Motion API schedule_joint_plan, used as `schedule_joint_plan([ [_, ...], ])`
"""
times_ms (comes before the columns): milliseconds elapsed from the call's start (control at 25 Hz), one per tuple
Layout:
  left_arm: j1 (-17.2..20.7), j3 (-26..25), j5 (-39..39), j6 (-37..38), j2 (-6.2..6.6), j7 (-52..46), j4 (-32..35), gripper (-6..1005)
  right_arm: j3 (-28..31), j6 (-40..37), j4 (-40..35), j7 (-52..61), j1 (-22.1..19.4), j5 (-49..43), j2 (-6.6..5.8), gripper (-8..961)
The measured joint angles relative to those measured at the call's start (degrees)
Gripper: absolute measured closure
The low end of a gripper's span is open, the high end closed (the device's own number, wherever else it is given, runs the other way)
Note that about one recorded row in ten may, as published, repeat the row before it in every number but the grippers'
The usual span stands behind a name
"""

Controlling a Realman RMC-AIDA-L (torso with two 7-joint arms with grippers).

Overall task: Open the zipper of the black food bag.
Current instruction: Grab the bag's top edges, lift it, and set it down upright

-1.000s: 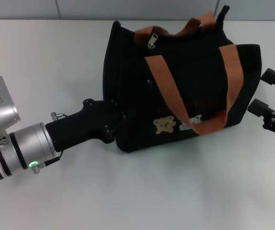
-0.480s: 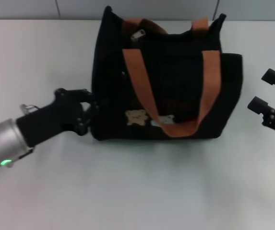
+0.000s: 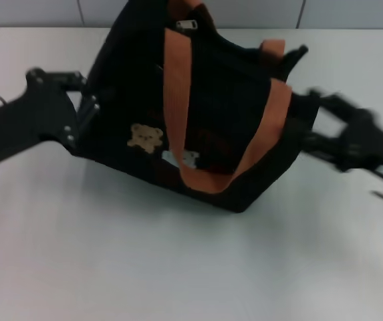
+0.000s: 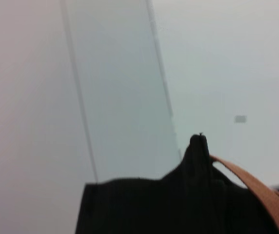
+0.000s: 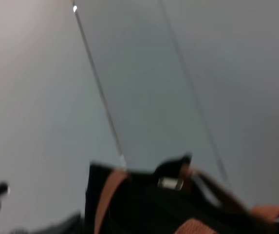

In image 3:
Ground black food bag orange straps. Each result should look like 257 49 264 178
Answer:
74 0 309 213

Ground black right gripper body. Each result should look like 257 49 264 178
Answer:
336 108 383 173

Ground silver zipper pull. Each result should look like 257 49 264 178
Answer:
176 19 199 31

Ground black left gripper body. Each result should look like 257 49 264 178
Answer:
0 68 79 165

